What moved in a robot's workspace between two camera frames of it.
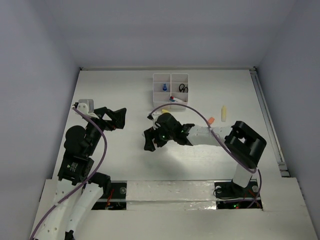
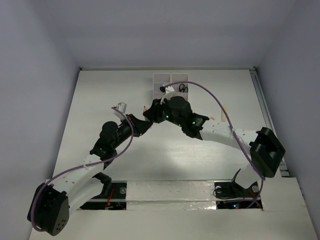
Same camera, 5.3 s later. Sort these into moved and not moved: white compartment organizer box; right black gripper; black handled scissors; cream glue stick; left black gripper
Moved: left black gripper; right black gripper
Not moved: black handled scissors; white compartment organizer box; cream glue stick
